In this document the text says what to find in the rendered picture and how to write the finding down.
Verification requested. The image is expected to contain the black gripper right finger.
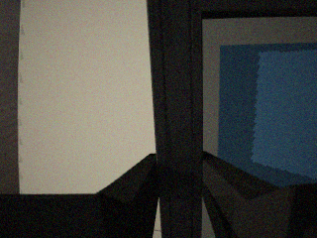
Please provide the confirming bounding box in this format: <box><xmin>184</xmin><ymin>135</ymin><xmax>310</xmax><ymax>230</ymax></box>
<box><xmin>202</xmin><ymin>152</ymin><xmax>317</xmax><ymax>238</ymax></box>

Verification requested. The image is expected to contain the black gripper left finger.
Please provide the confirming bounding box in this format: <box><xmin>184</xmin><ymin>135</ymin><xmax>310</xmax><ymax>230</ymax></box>
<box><xmin>0</xmin><ymin>154</ymin><xmax>159</xmax><ymax>238</ymax></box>

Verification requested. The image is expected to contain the dark grey flat panel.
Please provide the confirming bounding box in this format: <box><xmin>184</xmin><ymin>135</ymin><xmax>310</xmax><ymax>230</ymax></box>
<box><xmin>18</xmin><ymin>0</ymin><xmax>156</xmax><ymax>194</ymax></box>

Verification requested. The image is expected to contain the black picture frame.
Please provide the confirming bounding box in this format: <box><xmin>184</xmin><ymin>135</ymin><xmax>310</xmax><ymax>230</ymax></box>
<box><xmin>146</xmin><ymin>0</ymin><xmax>317</xmax><ymax>238</ymax></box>

